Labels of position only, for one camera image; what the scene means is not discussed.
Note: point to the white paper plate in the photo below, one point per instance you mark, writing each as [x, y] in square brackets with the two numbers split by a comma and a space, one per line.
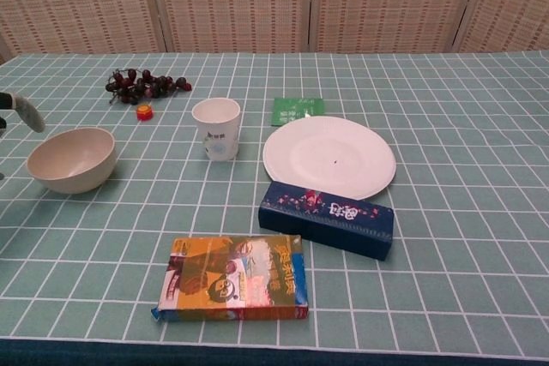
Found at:
[330, 156]

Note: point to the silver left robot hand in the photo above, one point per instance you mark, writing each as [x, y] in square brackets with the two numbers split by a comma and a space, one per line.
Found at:
[28, 113]

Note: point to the dark red grape bunch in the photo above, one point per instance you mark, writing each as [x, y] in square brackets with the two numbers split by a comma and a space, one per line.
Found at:
[141, 83]

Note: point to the green sachet packet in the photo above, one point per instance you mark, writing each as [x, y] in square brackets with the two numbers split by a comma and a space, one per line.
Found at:
[291, 109]

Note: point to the green checked tablecloth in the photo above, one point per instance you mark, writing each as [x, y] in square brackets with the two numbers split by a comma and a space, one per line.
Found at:
[386, 297]

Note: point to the beige bowl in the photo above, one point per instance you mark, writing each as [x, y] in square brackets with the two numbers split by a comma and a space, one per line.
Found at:
[70, 160]

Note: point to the white paper cup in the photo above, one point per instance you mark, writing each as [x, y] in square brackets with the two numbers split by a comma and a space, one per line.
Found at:
[216, 134]

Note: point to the dark blue long box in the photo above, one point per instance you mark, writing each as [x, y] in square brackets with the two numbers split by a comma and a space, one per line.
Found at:
[326, 222]

